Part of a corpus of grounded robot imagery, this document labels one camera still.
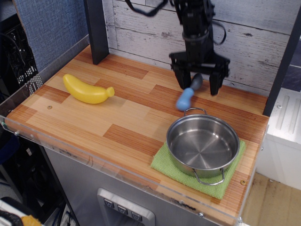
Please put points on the dark left frame post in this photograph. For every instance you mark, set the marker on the dark left frame post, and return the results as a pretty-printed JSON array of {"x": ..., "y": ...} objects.
[{"x": 96, "y": 30}]

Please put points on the dark frame post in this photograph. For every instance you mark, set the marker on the dark frame post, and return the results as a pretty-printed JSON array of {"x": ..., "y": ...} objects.
[
  {"x": 96, "y": 30},
  {"x": 284, "y": 64}
]

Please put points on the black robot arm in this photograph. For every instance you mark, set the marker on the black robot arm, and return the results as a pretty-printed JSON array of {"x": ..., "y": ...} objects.
[{"x": 196, "y": 18}]

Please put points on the stainless steel pot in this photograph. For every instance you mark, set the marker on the stainless steel pot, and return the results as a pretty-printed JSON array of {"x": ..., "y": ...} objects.
[{"x": 202, "y": 144}]

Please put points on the yellow object bottom left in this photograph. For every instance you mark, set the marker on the yellow object bottom left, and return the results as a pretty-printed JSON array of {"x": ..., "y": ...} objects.
[{"x": 30, "y": 221}]

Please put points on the yellow toy banana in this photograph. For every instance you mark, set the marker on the yellow toy banana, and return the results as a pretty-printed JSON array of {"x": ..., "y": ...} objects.
[{"x": 86, "y": 93}]

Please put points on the clear acrylic table guard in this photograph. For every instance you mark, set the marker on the clear acrylic table guard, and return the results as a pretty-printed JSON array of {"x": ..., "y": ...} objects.
[{"x": 111, "y": 145}]

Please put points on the black plastic crate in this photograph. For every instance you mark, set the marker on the black plastic crate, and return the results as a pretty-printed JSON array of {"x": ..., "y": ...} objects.
[{"x": 19, "y": 54}]

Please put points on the dark right frame post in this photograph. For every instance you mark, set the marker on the dark right frame post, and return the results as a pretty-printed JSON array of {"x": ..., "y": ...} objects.
[{"x": 284, "y": 64}]

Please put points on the blue grey toy spoon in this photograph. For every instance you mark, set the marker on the blue grey toy spoon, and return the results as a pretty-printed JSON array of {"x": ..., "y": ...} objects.
[{"x": 184, "y": 101}]

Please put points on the white metal cabinet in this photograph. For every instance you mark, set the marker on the white metal cabinet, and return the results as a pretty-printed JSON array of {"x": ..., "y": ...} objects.
[{"x": 280, "y": 155}]

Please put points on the silver dispenser panel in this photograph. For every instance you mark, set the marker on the silver dispenser panel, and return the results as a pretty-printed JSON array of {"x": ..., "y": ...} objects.
[{"x": 118, "y": 211}]

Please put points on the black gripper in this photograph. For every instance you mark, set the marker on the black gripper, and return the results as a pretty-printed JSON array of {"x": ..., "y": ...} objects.
[{"x": 199, "y": 56}]

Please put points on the green cloth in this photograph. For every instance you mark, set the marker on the green cloth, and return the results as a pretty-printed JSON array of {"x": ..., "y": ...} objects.
[{"x": 214, "y": 187}]

